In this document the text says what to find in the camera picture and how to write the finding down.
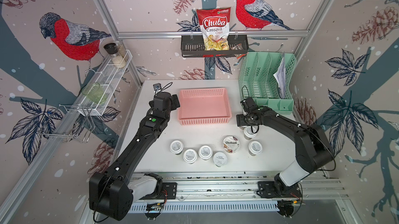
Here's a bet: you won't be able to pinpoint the black wire wall basket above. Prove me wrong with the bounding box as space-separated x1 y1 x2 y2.
181 35 248 58

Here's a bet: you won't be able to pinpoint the pink plastic basket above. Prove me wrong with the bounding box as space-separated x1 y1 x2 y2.
178 88 232 125

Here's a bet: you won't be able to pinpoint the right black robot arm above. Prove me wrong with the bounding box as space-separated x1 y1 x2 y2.
236 97 335 196

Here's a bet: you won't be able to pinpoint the white yogurt bottle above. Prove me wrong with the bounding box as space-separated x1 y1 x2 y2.
248 141 263 156
243 126 257 140

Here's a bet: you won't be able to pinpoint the wire rack hanger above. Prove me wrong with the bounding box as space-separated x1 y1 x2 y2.
36 104 96 144

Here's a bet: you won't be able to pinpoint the white wire wall shelf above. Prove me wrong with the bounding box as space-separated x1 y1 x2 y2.
78 50 133 116

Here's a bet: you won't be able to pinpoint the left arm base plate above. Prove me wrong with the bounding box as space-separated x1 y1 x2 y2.
143 182 177 200

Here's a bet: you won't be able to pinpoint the green yogurt cup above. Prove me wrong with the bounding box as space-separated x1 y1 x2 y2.
169 140 183 155
183 149 197 164
213 152 228 167
198 145 213 161

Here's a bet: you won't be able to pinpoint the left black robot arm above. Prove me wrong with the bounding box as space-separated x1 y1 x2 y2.
89 92 180 220

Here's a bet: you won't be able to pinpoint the green glass cup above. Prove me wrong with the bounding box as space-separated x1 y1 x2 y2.
82 83 107 104

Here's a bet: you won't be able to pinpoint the black lid spice jar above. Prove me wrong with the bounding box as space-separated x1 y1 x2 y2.
104 43 126 69

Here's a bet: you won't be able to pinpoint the green plastic file organizer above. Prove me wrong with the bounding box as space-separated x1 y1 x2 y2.
239 52 297 115

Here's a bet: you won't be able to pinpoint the red Chuba chips bag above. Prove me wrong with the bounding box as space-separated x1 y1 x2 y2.
196 7 231 50

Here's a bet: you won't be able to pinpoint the papers in organizer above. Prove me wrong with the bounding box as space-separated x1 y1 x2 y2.
273 52 286 99

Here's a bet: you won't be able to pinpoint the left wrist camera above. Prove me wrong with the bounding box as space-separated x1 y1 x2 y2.
153 83 162 93

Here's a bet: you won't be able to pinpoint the Chobani yogurt cup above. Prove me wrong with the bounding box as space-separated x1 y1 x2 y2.
222 136 241 153

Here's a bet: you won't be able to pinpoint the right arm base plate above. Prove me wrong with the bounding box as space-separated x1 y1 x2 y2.
256 181 302 199

